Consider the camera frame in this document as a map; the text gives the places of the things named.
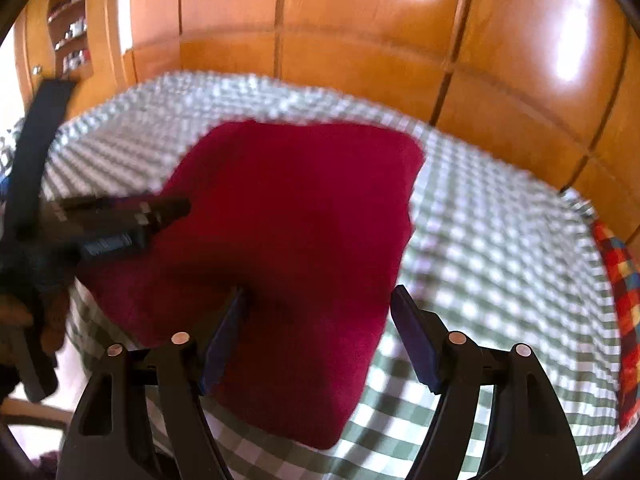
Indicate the row of small shelf bottles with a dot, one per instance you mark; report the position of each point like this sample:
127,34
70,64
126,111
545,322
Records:
75,27

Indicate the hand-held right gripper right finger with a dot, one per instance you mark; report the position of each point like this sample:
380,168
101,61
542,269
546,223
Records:
415,340

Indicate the green white checked bed sheet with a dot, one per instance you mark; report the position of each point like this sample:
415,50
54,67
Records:
500,260

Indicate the wooden wall shelf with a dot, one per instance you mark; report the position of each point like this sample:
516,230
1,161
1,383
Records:
70,25

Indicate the wooden wardrobe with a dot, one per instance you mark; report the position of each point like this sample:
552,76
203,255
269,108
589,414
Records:
350,25

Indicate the wooden chair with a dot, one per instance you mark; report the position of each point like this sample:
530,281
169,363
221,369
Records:
30,412

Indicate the person's left hand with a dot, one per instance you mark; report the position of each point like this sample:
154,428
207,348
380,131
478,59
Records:
54,320

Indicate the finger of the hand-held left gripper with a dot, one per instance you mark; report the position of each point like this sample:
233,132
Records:
125,207
112,245

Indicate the red cloth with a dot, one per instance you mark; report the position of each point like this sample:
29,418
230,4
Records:
300,220

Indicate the colourful plaid pillow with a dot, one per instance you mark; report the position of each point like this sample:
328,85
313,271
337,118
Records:
622,310

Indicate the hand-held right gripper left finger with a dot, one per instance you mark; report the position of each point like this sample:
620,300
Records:
225,345

